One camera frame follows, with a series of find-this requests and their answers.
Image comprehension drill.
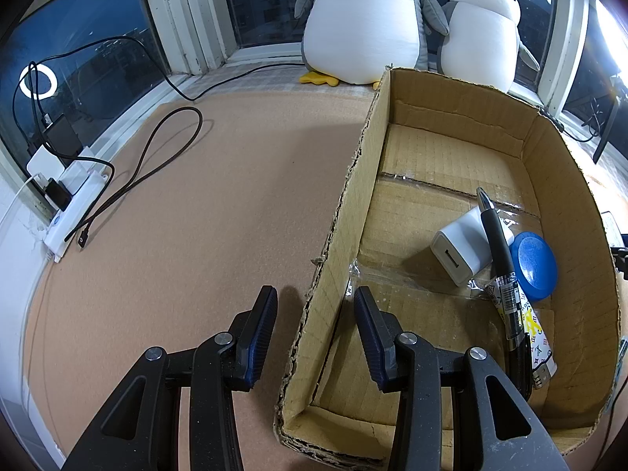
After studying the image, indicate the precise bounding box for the black gel pen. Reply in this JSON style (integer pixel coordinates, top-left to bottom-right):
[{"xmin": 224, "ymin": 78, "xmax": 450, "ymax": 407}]
[{"xmin": 476, "ymin": 186, "xmax": 529, "ymax": 352}]

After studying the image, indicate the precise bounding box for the patterned white lighter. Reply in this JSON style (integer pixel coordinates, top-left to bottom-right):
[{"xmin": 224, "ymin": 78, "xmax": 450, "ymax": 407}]
[{"xmin": 485, "ymin": 220, "xmax": 558, "ymax": 391}]

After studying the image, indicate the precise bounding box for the blue round case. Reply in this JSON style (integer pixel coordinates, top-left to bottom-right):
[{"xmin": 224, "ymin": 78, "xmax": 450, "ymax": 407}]
[{"xmin": 510, "ymin": 232, "xmax": 558, "ymax": 302}]

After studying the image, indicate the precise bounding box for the white USB wall charger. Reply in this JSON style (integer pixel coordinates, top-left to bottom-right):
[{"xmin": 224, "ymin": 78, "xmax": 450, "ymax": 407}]
[{"xmin": 430, "ymin": 206, "xmax": 493, "ymax": 286}]

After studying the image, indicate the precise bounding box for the cardboard box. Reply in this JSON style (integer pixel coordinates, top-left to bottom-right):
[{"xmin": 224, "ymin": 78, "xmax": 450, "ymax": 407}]
[{"xmin": 274, "ymin": 68, "xmax": 627, "ymax": 470}]

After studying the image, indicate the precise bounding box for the beige carpet mat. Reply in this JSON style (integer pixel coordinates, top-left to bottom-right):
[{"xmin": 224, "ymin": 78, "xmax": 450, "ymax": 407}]
[{"xmin": 24, "ymin": 86, "xmax": 372, "ymax": 470}]

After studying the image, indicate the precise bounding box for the white power strip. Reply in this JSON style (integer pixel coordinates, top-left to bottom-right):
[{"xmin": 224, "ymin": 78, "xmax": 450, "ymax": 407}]
[{"xmin": 44, "ymin": 147, "xmax": 109, "ymax": 263}]

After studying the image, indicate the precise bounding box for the white charger brick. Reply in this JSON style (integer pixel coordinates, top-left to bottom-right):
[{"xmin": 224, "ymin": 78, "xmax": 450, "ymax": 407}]
[{"xmin": 27, "ymin": 146, "xmax": 66, "ymax": 184}]

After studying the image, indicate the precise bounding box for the black charger brick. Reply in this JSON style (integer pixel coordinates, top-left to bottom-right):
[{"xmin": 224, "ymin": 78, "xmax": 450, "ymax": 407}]
[{"xmin": 45, "ymin": 115, "xmax": 83, "ymax": 159}]

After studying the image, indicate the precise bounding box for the black tripod leg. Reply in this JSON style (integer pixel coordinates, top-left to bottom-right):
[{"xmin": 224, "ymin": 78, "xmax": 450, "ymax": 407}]
[{"xmin": 592, "ymin": 96, "xmax": 622, "ymax": 164}]

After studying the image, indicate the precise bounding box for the small plush penguin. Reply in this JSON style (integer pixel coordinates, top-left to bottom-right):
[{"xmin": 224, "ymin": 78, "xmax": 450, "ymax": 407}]
[{"xmin": 438, "ymin": 0, "xmax": 540, "ymax": 93}]

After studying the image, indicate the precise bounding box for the large plush penguin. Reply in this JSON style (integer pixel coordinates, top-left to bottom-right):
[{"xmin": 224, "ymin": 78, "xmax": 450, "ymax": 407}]
[{"xmin": 294, "ymin": 0, "xmax": 449, "ymax": 87}]

